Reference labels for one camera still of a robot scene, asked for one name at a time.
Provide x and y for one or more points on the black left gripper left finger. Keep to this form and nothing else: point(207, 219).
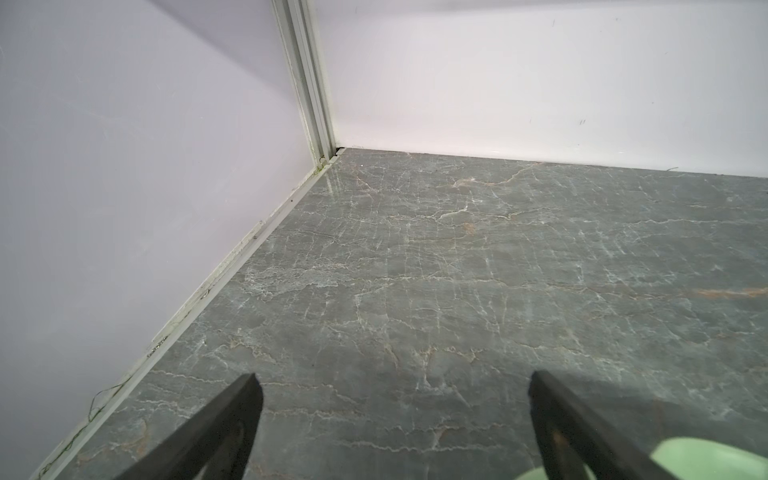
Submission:
point(215, 443)

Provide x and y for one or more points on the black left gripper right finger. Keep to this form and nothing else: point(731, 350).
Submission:
point(576, 443)

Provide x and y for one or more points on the green wavy fruit bowl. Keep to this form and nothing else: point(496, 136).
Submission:
point(691, 458)

